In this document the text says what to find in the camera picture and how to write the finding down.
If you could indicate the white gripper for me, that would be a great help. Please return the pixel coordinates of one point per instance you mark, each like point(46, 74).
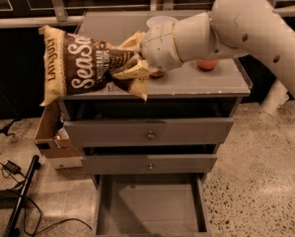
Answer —
point(159, 46)

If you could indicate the brown sea salt chip bag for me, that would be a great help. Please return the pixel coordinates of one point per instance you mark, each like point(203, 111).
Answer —
point(75, 64)

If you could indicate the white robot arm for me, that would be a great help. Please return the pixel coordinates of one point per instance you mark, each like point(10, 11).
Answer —
point(232, 28)

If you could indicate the grey top drawer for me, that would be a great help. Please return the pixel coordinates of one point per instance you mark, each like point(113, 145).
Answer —
point(148, 132)

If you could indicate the grey drawer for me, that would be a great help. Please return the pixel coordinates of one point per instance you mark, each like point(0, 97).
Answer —
point(148, 132)
point(159, 205)
point(148, 164)

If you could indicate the grey drawer cabinet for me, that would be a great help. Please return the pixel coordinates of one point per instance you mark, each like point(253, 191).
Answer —
point(183, 93)

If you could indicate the grey middle drawer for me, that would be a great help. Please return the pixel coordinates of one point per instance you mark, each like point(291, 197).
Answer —
point(148, 164)

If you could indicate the grey bottom drawer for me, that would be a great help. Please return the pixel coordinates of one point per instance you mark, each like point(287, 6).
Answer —
point(159, 205)

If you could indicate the orange fruit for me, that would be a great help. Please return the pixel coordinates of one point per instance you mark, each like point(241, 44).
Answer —
point(157, 74)

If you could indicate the white ceramic bowl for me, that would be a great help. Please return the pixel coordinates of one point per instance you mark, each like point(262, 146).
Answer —
point(159, 20)

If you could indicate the red apple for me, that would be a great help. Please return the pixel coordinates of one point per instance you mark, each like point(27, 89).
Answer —
point(207, 64)

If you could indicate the metal window railing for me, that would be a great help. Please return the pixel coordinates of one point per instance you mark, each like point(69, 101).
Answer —
point(58, 4)

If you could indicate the brown cardboard box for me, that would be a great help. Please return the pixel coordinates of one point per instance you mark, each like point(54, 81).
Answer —
point(53, 142)

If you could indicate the black power adapter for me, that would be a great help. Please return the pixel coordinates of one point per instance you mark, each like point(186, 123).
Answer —
point(12, 167)

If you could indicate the black pole on floor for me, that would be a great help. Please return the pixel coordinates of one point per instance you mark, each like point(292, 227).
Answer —
point(20, 195)

